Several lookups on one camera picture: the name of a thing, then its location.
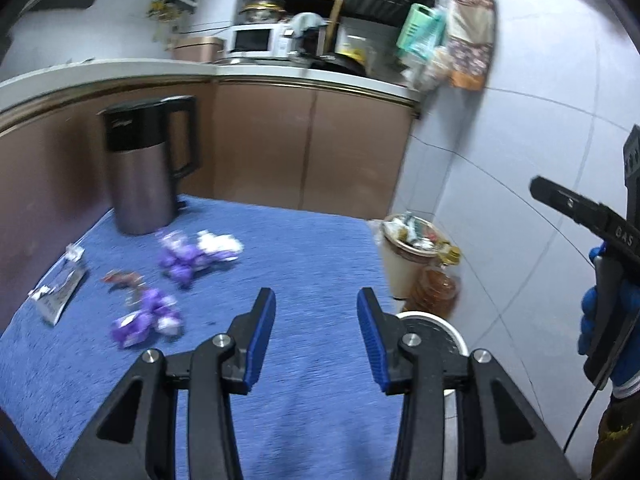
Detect green plastic basket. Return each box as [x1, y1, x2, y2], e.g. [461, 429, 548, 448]
[396, 3, 446, 62]

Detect white paper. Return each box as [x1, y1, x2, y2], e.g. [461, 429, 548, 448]
[196, 230, 244, 262]

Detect blue gloved right hand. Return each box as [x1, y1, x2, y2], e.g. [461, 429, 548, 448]
[577, 242, 640, 399]

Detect white countertop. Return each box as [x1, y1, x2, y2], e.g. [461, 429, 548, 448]
[1, 58, 420, 112]

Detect brown box on counter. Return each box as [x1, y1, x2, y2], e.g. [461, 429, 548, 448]
[171, 36, 226, 64]

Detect floral hanging apron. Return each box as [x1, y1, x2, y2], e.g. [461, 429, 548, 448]
[446, 0, 496, 91]

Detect brown kitchen cabinets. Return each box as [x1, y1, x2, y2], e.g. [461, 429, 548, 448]
[1, 77, 414, 322]

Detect red clear plastic wrapper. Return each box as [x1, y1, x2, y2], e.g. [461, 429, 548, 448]
[102, 270, 145, 308]

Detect white round trash bin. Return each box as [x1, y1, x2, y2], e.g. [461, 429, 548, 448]
[392, 315, 464, 479]

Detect beige full trash bin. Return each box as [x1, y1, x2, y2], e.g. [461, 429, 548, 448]
[380, 211, 449, 300]

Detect silver blue foil wrapper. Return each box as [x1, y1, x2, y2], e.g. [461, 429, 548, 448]
[27, 244, 88, 326]

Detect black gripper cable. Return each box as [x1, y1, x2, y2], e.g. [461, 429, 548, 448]
[562, 383, 603, 456]

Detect amber oil bottle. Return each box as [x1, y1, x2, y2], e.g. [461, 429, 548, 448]
[405, 245, 462, 318]

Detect white microwave oven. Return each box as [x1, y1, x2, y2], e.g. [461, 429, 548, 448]
[226, 23, 294, 60]

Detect blue fuzzy table cloth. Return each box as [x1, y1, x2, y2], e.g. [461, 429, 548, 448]
[1, 198, 401, 479]

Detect black silver electric kettle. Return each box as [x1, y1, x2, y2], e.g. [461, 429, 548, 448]
[99, 96, 201, 235]

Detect purple bag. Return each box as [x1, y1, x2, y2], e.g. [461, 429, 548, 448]
[158, 231, 210, 288]
[111, 288, 184, 349]

